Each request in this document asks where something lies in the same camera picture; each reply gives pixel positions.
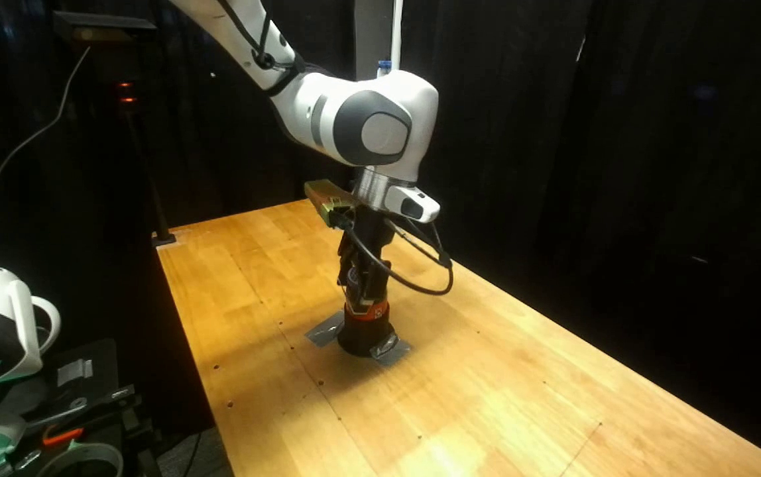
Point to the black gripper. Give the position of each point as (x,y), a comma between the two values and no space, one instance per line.
(369,230)

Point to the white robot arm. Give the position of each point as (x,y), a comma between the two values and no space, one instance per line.
(344,106)

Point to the brown coffee cup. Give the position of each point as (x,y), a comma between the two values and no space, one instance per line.
(367,334)

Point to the small red indicator light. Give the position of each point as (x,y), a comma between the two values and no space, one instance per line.
(125,94)

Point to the black equipment case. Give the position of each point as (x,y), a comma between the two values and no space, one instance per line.
(78,405)

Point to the grey square base plate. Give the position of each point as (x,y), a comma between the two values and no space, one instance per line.
(328,334)

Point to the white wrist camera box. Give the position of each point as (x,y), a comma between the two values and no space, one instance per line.
(413,201)

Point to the brass coloured camera mount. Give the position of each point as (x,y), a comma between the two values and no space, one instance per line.
(328,197)

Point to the black camera stand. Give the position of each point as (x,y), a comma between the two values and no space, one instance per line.
(137,132)

